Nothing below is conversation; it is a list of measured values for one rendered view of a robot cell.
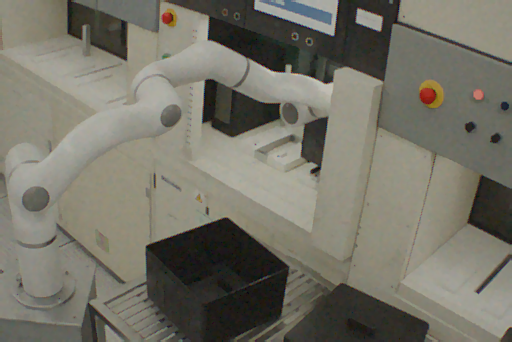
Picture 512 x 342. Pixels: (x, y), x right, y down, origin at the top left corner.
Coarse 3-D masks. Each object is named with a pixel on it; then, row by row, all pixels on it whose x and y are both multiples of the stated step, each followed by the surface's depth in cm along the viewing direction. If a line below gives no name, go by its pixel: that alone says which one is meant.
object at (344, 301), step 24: (336, 288) 173; (312, 312) 163; (336, 312) 164; (360, 312) 164; (384, 312) 165; (288, 336) 155; (312, 336) 155; (336, 336) 156; (360, 336) 156; (384, 336) 156; (408, 336) 157
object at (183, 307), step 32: (224, 224) 186; (160, 256) 175; (192, 256) 184; (224, 256) 192; (256, 256) 179; (160, 288) 169; (192, 288) 182; (224, 288) 182; (256, 288) 162; (192, 320) 159; (224, 320) 160; (256, 320) 169
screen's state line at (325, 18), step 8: (264, 0) 177; (272, 0) 175; (280, 0) 173; (288, 0) 171; (280, 8) 174; (288, 8) 172; (296, 8) 170; (304, 8) 168; (312, 8) 166; (304, 16) 169; (312, 16) 167; (320, 16) 165; (328, 16) 164; (328, 24) 164
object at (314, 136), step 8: (320, 120) 204; (304, 128) 209; (312, 128) 207; (320, 128) 205; (304, 136) 210; (312, 136) 208; (320, 136) 206; (304, 144) 212; (312, 144) 209; (320, 144) 207; (304, 152) 213; (312, 152) 210; (320, 152) 208; (312, 160) 211; (320, 160) 209; (312, 168) 214; (320, 168) 216
